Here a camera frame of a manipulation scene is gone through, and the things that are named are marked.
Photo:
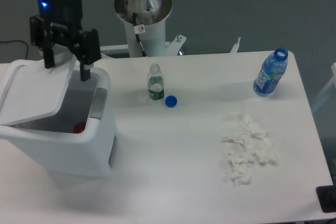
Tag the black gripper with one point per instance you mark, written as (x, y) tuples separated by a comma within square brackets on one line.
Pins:
[(59, 22)]

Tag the white trash can lid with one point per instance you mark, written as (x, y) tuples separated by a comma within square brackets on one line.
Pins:
[(29, 91)]

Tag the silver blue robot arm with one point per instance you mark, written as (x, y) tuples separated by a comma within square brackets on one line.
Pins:
[(59, 23)]

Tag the red object in trash can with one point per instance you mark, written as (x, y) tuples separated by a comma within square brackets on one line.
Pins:
[(79, 127)]

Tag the white trash can body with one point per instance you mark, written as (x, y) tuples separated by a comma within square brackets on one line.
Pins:
[(50, 141)]

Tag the blue bottle cap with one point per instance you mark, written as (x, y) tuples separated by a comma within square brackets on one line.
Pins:
[(170, 101)]

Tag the clear bottle green label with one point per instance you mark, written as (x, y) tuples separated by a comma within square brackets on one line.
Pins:
[(155, 82)]

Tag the crumpled white tissue pile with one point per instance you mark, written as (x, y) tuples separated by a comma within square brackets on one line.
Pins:
[(251, 146)]

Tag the blue plastic drink bottle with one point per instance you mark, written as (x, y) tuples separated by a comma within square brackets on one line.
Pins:
[(273, 68)]

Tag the white furniture at right edge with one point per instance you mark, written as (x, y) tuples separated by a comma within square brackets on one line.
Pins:
[(327, 91)]

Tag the black device at table edge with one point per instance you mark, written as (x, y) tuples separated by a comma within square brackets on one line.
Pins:
[(326, 197)]

